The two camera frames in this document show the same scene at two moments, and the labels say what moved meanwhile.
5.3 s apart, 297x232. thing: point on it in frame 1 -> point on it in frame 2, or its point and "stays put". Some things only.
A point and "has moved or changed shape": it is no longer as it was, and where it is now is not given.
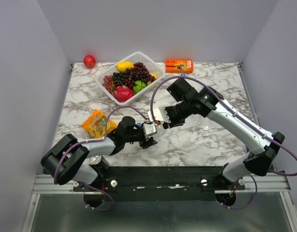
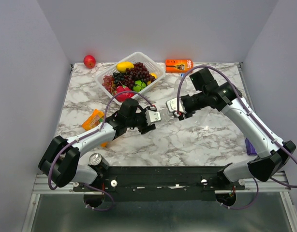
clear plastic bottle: [160, 131] has moved or changed shape
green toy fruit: [138, 86] stays put
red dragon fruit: [123, 94] stays put
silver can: [99, 160] stays put
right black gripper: [172, 123] -> [184, 116]
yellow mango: [121, 66] stays put
